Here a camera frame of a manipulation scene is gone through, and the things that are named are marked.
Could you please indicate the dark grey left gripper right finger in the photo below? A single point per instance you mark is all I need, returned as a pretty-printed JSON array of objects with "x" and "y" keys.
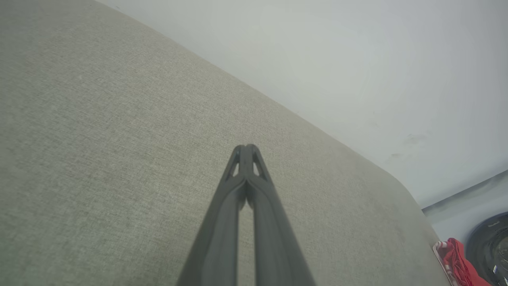
[{"x": 276, "y": 250}]

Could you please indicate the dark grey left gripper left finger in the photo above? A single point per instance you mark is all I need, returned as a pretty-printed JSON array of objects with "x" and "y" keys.
[{"x": 218, "y": 246}]

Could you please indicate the red basketball jersey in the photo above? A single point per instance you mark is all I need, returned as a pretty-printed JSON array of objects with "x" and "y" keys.
[{"x": 460, "y": 266}]

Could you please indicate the grey fabric sofa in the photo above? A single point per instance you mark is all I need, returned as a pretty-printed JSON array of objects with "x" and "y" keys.
[{"x": 119, "y": 139}]

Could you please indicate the black round object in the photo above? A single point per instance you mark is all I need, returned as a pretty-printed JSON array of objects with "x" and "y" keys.
[{"x": 488, "y": 246}]

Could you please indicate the grey wall baseboard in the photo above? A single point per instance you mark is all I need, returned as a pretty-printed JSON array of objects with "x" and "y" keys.
[{"x": 468, "y": 194}]

